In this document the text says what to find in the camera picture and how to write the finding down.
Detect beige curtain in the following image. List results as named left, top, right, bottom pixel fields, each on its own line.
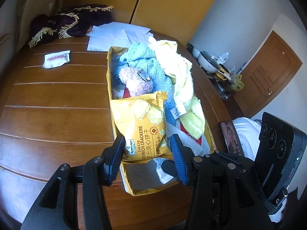
left=0, top=0, right=63, bottom=53

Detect white red-lettered snack packet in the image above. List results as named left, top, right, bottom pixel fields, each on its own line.
left=43, top=50, right=70, bottom=69

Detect blue terry towel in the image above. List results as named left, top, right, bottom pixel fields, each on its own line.
left=116, top=42, right=176, bottom=125

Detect pink fuzzy plush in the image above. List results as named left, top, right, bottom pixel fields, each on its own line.
left=119, top=67, right=154, bottom=97

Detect cluttered side table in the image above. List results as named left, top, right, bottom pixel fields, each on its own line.
left=186, top=43, right=244, bottom=119

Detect red and white snack bag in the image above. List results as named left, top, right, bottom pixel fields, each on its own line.
left=176, top=119, right=207, bottom=156

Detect yellow cheese cracker bag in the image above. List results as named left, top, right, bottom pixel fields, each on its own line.
left=110, top=91, right=172, bottom=163

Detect wooden wardrobe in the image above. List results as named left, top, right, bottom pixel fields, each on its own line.
left=63, top=0, right=214, bottom=45

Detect white electric cooking pot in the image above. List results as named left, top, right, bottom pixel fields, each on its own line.
left=198, top=51, right=220, bottom=73

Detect purple velvet gold-fringed cloth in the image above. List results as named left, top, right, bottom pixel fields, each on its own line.
left=28, top=4, right=113, bottom=48

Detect white paper sheets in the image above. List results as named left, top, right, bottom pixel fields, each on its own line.
left=86, top=22, right=154, bottom=52

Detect brown wooden door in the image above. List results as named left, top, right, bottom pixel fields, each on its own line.
left=234, top=31, right=302, bottom=118

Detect smartphone showing video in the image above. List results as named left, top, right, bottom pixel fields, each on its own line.
left=219, top=122, right=244, bottom=157

